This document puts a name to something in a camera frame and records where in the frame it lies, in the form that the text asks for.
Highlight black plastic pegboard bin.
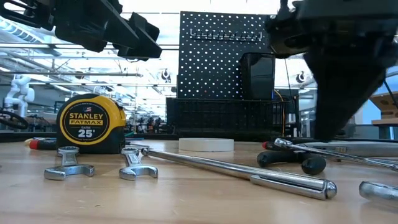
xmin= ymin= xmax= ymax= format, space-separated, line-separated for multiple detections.
xmin=239 ymin=52 xmax=277 ymax=101

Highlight light wooden bench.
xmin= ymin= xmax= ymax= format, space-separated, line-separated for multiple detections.
xmin=369 ymin=91 xmax=398 ymax=126

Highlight silver combination wrench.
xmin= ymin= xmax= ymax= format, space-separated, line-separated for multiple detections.
xmin=43 ymin=146 xmax=96 ymax=182
xmin=118 ymin=147 xmax=159 ymax=182

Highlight white tape roll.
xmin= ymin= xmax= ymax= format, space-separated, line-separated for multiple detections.
xmin=178 ymin=138 xmax=235 ymax=153

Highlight metal hook rail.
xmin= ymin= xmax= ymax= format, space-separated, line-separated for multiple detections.
xmin=189 ymin=29 xmax=263 ymax=43

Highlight grey utility knife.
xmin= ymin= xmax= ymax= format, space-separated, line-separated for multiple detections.
xmin=303 ymin=141 xmax=398 ymax=158

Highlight yellow black Stanley tape measure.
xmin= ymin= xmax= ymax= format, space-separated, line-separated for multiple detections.
xmin=55 ymin=93 xmax=127 ymax=155

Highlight black curved-handle pliers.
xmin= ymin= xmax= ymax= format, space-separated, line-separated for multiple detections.
xmin=256 ymin=151 xmax=327 ymax=175

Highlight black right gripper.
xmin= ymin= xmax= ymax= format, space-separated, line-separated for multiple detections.
xmin=264 ymin=0 xmax=398 ymax=140

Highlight black metal pegboard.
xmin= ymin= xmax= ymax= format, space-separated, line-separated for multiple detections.
xmin=177 ymin=11 xmax=272 ymax=100

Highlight long slim chrome wrench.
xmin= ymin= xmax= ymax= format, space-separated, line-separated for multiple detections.
xmin=273 ymin=138 xmax=398 ymax=172

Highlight black hose coil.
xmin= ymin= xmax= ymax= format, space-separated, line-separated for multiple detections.
xmin=0 ymin=110 xmax=30 ymax=131

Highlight chrome telescoping rod tool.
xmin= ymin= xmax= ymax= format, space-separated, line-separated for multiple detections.
xmin=141 ymin=147 xmax=338 ymax=202

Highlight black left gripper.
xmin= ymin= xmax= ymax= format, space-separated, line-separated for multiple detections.
xmin=0 ymin=0 xmax=162 ymax=62

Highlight black ceiling cable reel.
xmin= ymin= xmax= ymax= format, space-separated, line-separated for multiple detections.
xmin=295 ymin=70 xmax=308 ymax=84
xmin=160 ymin=68 xmax=172 ymax=84

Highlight thick black hanging cable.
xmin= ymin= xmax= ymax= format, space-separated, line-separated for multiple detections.
xmin=382 ymin=80 xmax=398 ymax=108

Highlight black screwdriver red cap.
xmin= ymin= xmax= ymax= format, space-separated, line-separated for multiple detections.
xmin=29 ymin=139 xmax=58 ymax=151
xmin=262 ymin=141 xmax=308 ymax=156

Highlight large chrome wrench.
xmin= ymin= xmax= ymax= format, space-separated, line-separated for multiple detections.
xmin=359 ymin=181 xmax=398 ymax=210

